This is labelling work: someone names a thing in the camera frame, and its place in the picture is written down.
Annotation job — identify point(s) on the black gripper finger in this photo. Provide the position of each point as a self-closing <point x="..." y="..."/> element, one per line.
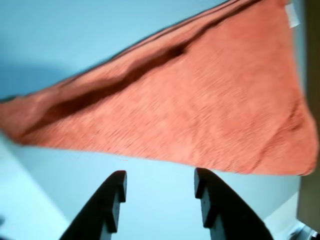
<point x="105" y="212"/>
<point x="225" y="212"/>

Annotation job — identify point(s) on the brown cardboard monitor box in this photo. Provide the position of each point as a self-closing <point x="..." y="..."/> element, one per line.
<point x="312" y="125"/>

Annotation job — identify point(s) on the white towel label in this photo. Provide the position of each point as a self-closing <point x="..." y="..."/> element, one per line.
<point x="292" y="15"/>

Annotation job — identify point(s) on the orange terry towel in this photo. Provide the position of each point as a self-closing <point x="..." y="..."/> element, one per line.
<point x="187" y="100"/>

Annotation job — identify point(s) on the grey table mat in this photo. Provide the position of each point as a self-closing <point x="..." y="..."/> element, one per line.
<point x="75" y="32"/>

